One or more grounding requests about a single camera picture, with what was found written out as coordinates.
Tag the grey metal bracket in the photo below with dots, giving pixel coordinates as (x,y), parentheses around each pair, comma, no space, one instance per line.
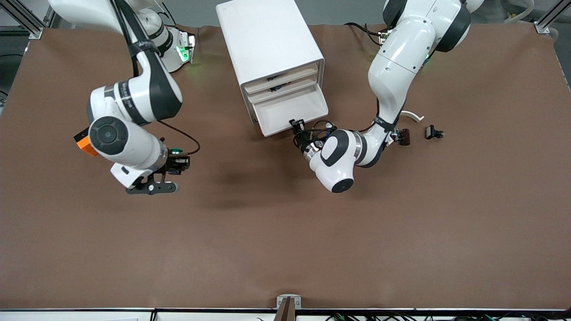
(280,299)

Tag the orange box with black base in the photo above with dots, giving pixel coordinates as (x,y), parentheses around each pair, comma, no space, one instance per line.
(84,145)

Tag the brown post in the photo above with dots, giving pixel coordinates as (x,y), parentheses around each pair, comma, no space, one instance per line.
(286,312)

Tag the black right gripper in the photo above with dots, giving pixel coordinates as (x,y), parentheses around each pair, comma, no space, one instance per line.
(174,162)

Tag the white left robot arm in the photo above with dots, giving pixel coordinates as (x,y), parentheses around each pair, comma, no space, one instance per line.
(401,58)

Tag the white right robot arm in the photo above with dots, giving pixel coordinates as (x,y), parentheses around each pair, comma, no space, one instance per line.
(134,147)

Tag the brown table mat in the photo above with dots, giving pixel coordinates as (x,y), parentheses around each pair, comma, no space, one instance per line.
(285,223)

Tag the aluminium frame profile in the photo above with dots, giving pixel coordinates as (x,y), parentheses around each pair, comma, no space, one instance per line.
(35,31)
(543,27)

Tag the small black clip component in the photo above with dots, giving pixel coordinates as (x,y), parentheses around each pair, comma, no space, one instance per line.
(431,132)

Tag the white curved plastic piece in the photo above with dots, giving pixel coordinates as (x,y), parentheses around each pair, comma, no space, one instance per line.
(417,117)

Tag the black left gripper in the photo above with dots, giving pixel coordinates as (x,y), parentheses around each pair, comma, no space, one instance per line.
(302,141)

